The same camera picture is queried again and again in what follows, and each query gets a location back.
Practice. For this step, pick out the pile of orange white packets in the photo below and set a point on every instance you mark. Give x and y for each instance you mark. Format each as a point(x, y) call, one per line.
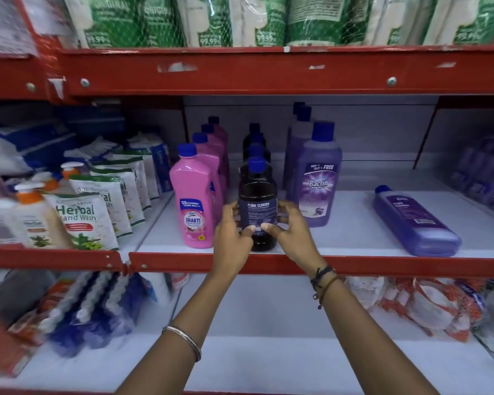
point(428, 304)

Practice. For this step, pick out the orange pump hand wash bottle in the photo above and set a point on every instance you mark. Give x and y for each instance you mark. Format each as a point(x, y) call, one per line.
point(68, 170)
point(37, 217)

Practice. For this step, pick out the row of white blue pouches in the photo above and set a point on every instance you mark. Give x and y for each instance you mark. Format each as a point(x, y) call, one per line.
point(156, 160)

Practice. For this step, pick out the row of hand wash pouches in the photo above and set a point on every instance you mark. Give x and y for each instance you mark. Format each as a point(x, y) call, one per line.
point(90, 213)

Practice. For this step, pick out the person's right hand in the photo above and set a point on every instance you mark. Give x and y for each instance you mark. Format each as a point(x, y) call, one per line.
point(296, 238)

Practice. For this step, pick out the pile of blue white packs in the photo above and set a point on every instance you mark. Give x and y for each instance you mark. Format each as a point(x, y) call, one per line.
point(29, 139)

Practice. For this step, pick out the red metal shelf rack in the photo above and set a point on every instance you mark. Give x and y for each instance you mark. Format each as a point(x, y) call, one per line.
point(247, 73)

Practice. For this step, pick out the silver metal bangle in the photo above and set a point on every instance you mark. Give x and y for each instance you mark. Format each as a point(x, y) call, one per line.
point(185, 337)

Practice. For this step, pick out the row of purple packets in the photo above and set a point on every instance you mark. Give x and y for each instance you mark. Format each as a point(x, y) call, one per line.
point(483, 168)

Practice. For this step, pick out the row of green white pouches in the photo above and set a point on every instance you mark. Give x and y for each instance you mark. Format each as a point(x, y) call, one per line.
point(271, 20)

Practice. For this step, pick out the purple floor cleaner bottle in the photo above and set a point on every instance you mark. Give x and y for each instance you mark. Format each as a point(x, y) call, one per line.
point(317, 180)
point(298, 139)
point(415, 222)
point(297, 106)

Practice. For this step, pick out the orange packet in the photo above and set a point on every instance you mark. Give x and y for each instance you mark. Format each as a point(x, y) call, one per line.
point(8, 345)

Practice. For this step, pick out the person's left hand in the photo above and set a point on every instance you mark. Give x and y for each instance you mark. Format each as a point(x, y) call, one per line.
point(230, 246)

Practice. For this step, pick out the pink floor cleaner bottle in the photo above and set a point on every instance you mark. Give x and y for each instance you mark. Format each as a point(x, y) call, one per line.
point(208, 154)
point(213, 137)
point(193, 201)
point(220, 129)

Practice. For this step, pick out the row of blue white brushes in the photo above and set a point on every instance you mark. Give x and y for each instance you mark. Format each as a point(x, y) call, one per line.
point(94, 308)

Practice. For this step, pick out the person's right thumb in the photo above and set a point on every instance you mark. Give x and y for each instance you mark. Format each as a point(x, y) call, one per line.
point(271, 229)

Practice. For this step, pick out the person's left thumb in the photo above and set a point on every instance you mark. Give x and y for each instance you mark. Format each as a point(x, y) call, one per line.
point(247, 235)

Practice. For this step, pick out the dark floor cleaner bottle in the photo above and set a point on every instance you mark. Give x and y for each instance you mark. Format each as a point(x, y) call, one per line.
point(257, 201)
point(254, 128)
point(256, 152)
point(256, 138)

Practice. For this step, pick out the person's right forearm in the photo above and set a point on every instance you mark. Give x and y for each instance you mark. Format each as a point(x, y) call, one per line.
point(370, 341)

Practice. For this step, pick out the person's left forearm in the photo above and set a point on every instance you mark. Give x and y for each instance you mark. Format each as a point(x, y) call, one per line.
point(189, 337)

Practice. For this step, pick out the white plastic bottle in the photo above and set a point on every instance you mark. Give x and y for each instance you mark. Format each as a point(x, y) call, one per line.
point(168, 285)

